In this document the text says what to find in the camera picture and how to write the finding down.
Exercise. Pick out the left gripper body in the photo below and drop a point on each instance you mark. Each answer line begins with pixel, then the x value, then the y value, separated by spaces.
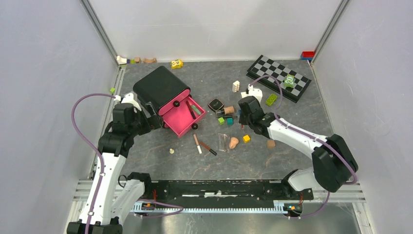
pixel 145 125

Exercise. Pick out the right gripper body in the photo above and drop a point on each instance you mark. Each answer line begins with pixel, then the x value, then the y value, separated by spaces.
pixel 243 120

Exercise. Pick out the pink top drawer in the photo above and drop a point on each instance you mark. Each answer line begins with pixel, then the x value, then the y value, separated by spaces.
pixel 171 104

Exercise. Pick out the pink drawer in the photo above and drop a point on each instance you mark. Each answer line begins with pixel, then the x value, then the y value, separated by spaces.
pixel 171 104
pixel 179 119

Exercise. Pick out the foundation bottle beige cap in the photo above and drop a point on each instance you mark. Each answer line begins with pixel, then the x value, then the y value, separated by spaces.
pixel 226 111

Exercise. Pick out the black makeup organizer box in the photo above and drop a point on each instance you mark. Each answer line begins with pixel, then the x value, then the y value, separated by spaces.
pixel 159 87

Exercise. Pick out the clear plastic bag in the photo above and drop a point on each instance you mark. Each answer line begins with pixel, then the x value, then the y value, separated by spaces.
pixel 223 142

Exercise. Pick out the dark brown lipstick pen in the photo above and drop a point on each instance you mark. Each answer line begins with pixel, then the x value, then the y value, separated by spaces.
pixel 191 110

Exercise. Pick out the green tube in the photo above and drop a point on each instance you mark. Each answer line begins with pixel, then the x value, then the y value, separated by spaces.
pixel 196 109

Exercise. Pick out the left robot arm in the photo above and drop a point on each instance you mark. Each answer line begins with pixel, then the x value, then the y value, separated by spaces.
pixel 103 213

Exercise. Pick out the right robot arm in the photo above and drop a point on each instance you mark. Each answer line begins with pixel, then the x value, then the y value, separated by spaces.
pixel 333 164

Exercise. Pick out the beige makeup sponge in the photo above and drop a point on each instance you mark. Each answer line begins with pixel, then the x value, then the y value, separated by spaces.
pixel 233 142

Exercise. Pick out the small teal cube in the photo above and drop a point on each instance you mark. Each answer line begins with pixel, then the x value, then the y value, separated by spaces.
pixel 229 121

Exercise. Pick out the yellow cube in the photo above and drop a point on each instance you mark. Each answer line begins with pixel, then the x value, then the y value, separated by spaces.
pixel 246 139

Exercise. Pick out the green lego brick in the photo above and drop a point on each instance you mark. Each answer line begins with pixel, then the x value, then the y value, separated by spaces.
pixel 271 99

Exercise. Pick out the small green cube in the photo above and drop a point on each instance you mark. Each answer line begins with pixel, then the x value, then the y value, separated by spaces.
pixel 221 120

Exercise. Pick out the white stacked block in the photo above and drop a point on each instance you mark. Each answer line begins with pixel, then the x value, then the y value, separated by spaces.
pixel 235 86

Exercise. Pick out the black compact case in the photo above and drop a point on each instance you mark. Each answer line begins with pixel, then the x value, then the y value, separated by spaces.
pixel 215 105

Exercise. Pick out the brown wooden cube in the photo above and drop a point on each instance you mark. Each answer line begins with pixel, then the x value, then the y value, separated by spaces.
pixel 270 144

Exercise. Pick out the chessboard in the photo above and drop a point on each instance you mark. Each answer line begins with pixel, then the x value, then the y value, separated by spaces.
pixel 276 73

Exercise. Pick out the green toy monster block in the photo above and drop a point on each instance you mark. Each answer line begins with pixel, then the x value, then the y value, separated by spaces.
pixel 289 81

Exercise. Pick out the white concealer pen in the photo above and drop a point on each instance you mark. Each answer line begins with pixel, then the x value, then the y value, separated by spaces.
pixel 197 144

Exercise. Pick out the wooden arch block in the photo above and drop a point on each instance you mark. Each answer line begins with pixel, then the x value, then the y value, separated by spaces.
pixel 149 60

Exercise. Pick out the yellow toy block face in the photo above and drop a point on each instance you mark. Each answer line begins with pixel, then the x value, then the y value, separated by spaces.
pixel 176 64

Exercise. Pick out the white corner block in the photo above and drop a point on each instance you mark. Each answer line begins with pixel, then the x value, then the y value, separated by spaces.
pixel 120 60

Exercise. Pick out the red blue bricks stack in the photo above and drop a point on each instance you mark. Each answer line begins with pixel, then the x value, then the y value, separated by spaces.
pixel 307 55

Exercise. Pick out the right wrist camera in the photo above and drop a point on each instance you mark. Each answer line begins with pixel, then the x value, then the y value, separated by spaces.
pixel 254 92

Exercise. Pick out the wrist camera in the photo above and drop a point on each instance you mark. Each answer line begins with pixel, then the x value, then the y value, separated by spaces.
pixel 129 98
pixel 254 92

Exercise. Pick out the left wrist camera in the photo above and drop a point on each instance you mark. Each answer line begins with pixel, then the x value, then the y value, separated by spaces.
pixel 129 98

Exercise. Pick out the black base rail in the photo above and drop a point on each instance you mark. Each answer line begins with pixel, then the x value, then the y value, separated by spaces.
pixel 215 194

